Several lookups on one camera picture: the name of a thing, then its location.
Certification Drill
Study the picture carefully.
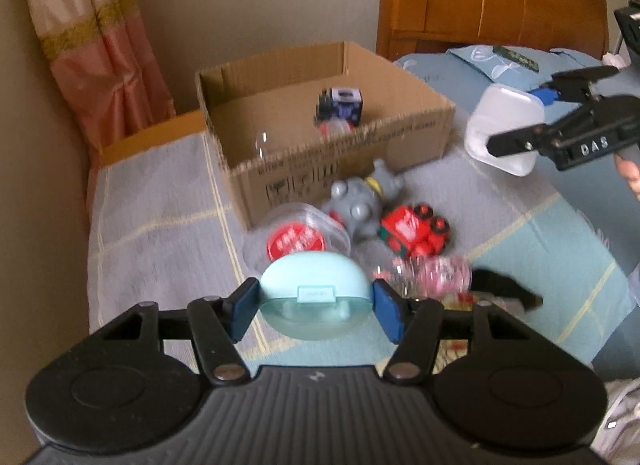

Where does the mint green plastic case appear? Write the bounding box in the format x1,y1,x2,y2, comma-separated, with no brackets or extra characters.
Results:
260,251,376,342

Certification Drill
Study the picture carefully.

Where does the wooden headboard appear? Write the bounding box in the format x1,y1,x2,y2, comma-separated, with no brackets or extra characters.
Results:
376,0,610,62

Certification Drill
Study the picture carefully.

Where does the grey plastic toy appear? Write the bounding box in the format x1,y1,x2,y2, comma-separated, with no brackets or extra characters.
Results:
322,160,406,242

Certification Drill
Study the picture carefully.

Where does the red toy vehicle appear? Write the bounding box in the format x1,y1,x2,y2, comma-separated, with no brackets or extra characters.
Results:
378,202,453,259

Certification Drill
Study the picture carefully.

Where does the black toy cube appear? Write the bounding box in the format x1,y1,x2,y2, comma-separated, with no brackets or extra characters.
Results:
314,86,363,128

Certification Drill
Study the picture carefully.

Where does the grey checked blanket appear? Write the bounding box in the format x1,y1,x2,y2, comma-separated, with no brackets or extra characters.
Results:
87,110,637,377

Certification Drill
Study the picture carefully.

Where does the dark green tag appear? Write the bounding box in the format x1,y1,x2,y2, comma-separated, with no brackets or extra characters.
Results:
492,45,540,72

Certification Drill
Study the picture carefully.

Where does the grey cloth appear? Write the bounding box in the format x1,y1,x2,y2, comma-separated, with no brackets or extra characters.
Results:
602,377,640,465

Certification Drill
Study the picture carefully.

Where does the white plastic container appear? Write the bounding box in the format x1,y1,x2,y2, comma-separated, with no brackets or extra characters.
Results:
464,84,551,176

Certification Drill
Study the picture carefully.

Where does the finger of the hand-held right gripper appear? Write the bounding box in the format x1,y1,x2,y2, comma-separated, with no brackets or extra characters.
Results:
530,65,621,106
487,120,563,158

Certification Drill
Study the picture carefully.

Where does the person's right hand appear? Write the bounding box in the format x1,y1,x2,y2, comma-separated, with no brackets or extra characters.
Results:
615,147,640,202

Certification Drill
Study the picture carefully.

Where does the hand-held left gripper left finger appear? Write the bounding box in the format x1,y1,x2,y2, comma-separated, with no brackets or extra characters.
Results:
90,279,261,387

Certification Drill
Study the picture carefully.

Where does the light blue floral pillow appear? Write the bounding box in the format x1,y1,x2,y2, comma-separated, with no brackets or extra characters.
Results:
445,45,621,96

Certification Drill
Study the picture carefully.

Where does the clear jar with red label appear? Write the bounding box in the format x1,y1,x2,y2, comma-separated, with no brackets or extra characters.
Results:
243,202,352,276

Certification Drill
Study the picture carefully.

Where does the clear pink container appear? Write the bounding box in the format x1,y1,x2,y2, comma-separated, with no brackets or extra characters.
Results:
375,255,473,302

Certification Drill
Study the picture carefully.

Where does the pink and cream curtain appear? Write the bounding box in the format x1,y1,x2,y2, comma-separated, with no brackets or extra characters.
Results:
19,0,177,158

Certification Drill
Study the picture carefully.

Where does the cardboard box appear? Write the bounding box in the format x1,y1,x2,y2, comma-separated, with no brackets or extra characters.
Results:
195,41,457,228

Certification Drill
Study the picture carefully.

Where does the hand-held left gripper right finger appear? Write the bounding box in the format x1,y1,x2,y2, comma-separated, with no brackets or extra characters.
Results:
371,279,551,387

